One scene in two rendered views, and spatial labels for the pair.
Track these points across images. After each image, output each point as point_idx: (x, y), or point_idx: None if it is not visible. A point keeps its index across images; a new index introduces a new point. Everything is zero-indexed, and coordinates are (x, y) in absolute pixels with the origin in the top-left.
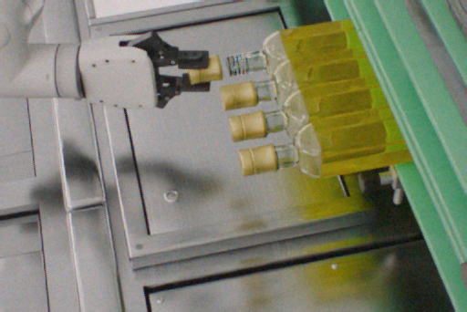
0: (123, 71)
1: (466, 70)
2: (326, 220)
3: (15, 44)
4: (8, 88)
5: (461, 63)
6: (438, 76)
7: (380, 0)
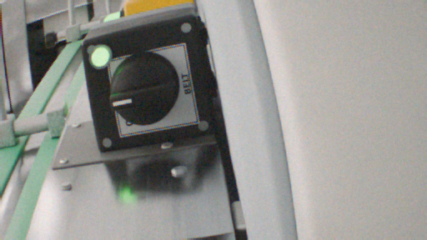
0: None
1: (79, 72)
2: None
3: None
4: None
5: (80, 71)
6: (56, 79)
7: (56, 62)
